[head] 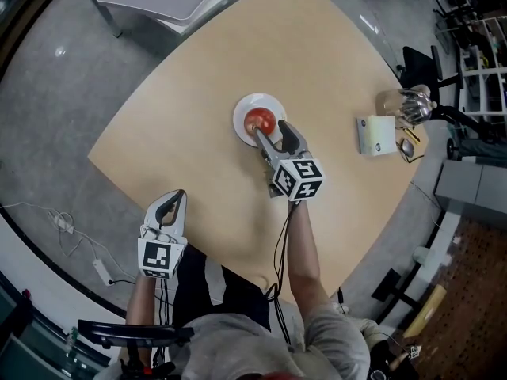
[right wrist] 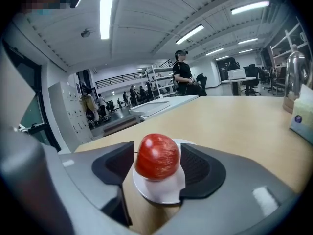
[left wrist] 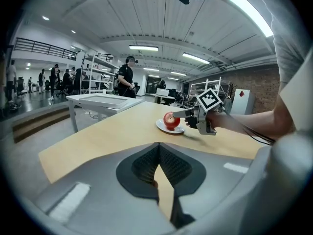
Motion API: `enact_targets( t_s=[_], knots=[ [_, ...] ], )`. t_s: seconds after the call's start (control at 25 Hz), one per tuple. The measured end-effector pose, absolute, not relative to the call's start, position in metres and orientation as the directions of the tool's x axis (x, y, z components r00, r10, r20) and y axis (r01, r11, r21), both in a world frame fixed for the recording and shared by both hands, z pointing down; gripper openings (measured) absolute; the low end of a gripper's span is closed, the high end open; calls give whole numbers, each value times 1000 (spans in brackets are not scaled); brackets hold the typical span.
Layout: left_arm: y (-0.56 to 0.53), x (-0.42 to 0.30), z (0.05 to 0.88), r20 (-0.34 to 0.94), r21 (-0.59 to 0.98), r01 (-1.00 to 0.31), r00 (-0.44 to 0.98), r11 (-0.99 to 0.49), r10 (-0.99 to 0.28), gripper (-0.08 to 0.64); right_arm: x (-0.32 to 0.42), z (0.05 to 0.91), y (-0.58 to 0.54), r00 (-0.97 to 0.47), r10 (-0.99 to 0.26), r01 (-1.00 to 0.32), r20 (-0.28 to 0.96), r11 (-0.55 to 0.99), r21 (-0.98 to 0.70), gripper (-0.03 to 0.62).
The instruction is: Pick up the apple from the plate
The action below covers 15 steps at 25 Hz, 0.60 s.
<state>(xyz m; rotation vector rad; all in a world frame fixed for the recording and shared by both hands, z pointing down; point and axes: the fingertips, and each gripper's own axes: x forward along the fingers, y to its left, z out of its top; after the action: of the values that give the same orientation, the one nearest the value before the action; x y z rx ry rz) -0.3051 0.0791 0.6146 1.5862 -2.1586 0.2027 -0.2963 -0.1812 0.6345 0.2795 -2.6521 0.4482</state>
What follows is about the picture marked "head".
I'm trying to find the white shelving unit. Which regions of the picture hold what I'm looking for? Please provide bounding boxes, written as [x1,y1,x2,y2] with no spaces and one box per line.
[455,16,507,114]

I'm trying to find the red apple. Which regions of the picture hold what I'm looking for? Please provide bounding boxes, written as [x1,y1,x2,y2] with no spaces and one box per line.
[244,108,277,136]

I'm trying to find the black clamp mount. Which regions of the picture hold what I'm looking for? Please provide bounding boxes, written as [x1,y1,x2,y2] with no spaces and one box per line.
[118,344,177,380]

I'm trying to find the person's black trousers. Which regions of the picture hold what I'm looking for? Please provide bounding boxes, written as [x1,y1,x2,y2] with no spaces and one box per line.
[173,243,273,332]

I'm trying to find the person's left forearm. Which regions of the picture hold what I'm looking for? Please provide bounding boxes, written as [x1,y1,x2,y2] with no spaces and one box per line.
[125,273,163,326]

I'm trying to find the white desk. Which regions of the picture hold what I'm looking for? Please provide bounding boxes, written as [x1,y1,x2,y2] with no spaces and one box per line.
[67,0,274,37]

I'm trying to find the wooden board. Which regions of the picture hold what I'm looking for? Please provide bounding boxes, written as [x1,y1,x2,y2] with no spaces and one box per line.
[403,284,448,338]

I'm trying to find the grey metal cabinet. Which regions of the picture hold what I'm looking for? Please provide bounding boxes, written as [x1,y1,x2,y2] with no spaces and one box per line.
[434,160,507,213]

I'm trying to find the steel kettle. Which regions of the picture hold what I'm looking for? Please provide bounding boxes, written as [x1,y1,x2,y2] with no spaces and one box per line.
[378,86,433,128]

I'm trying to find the black stand base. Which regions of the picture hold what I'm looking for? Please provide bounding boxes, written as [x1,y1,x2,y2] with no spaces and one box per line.
[372,269,402,302]

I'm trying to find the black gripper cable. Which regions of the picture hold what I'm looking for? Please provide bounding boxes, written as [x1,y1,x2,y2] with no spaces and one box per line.
[265,203,292,346]

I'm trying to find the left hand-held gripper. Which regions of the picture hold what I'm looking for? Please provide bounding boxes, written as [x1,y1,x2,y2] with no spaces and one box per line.
[137,189,188,279]

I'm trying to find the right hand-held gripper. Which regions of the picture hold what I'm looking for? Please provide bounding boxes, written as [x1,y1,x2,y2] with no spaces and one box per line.
[250,119,326,203]

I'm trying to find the person's right forearm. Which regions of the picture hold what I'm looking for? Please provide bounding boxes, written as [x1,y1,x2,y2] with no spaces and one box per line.
[285,199,332,320]

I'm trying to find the white round plate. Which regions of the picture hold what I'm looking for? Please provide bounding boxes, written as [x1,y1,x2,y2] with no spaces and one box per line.
[232,92,288,149]

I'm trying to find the black chest bar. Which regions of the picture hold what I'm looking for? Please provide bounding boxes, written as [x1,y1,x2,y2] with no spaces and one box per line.
[78,319,195,348]

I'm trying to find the white floor power strip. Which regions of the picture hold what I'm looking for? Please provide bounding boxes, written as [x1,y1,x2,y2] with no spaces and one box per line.
[53,211,74,235]

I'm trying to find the white waste bin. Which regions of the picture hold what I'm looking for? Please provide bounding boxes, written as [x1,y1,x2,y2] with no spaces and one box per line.
[411,246,433,267]

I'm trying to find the person's grey shirt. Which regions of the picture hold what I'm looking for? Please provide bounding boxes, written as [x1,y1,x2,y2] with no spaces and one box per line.
[170,305,372,380]

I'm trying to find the white tissue box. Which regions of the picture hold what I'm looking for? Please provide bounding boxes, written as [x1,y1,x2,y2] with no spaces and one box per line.
[355,115,397,158]

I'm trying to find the black office chair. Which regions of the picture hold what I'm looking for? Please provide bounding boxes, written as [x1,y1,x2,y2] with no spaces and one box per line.
[398,44,492,142]

